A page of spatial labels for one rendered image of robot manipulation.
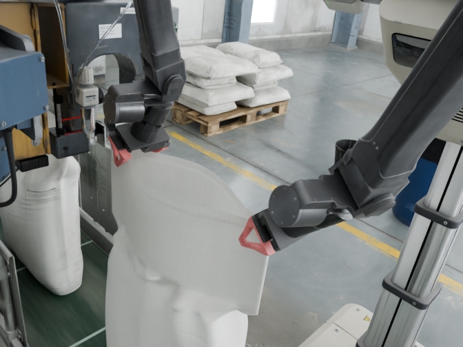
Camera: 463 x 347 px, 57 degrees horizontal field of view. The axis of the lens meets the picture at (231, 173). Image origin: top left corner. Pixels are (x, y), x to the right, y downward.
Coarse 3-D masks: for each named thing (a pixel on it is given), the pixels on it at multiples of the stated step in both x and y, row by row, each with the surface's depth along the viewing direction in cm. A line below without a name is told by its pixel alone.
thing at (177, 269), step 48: (144, 192) 82; (192, 192) 96; (144, 240) 87; (192, 240) 81; (144, 288) 92; (192, 288) 86; (240, 288) 82; (144, 336) 96; (192, 336) 86; (240, 336) 91
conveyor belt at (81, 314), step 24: (0, 216) 178; (24, 264) 154; (96, 264) 158; (24, 288) 144; (96, 288) 148; (24, 312) 135; (48, 312) 136; (72, 312) 137; (96, 312) 138; (48, 336) 128; (72, 336) 129; (96, 336) 130
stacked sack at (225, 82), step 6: (186, 72) 380; (192, 78) 373; (198, 78) 368; (222, 78) 379; (228, 78) 383; (234, 78) 388; (198, 84) 368; (204, 84) 367; (210, 84) 371; (216, 84) 375; (222, 84) 378; (228, 84) 382; (234, 84) 389
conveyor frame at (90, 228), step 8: (80, 216) 179; (80, 224) 182; (88, 224) 175; (96, 224) 174; (88, 232) 177; (96, 232) 172; (104, 232) 170; (96, 240) 174; (104, 240) 169; (112, 240) 166; (104, 248) 170; (0, 312) 129; (0, 320) 126; (0, 328) 135; (0, 336) 137; (0, 344) 134; (8, 344) 132; (16, 344) 120
